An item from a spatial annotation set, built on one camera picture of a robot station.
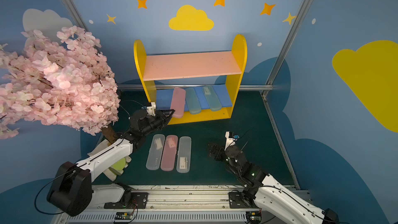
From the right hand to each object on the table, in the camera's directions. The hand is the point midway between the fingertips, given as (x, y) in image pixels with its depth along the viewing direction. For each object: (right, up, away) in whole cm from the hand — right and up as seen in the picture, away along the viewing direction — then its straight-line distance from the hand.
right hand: (216, 143), depth 77 cm
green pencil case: (-12, +19, +17) cm, 28 cm away
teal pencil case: (0, +24, +22) cm, 32 cm away
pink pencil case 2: (-21, +21, +11) cm, 32 cm away
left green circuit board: (-44, -33, -5) cm, 56 cm away
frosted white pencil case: (-35, -8, +13) cm, 38 cm away
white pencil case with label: (-17, -10, +12) cm, 23 cm away
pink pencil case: (-26, -9, +14) cm, 31 cm away
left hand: (-21, +17, +1) cm, 27 cm away
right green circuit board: (+18, -35, -4) cm, 39 cm away
